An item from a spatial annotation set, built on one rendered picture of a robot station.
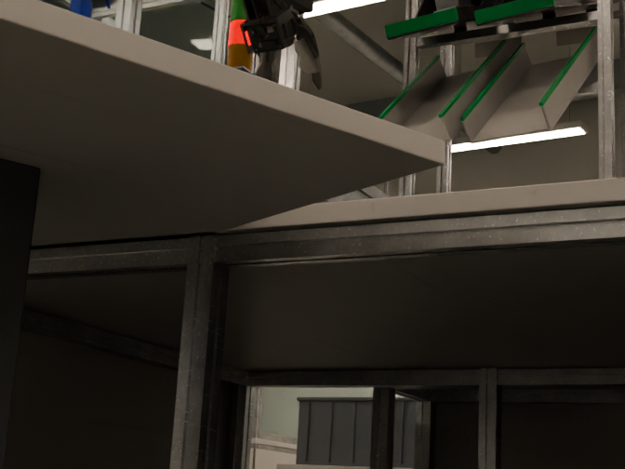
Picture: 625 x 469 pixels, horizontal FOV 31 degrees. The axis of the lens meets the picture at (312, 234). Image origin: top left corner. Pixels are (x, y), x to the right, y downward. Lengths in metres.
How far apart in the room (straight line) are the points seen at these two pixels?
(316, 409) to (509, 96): 2.22
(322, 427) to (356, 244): 2.36
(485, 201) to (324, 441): 2.45
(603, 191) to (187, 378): 0.63
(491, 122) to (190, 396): 0.61
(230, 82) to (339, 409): 2.79
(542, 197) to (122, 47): 0.61
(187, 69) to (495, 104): 0.78
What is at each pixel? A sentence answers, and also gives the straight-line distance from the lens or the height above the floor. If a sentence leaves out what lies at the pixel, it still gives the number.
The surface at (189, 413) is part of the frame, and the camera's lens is 1.60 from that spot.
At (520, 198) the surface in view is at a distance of 1.44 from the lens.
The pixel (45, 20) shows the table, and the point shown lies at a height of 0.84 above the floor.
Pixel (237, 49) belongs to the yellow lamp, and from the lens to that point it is 2.16.
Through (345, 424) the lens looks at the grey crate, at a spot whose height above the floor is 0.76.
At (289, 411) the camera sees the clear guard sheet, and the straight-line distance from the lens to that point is 7.12.
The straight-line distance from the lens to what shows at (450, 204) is 1.46.
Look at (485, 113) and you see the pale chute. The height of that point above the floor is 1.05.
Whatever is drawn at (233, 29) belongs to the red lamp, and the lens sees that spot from 2.18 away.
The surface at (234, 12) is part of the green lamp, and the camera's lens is 2.20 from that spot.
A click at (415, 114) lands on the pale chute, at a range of 1.82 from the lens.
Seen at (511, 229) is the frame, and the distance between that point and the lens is 1.45.
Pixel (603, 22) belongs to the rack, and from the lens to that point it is 1.83.
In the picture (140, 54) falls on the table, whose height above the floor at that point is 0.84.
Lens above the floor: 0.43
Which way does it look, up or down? 15 degrees up
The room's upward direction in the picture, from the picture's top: 3 degrees clockwise
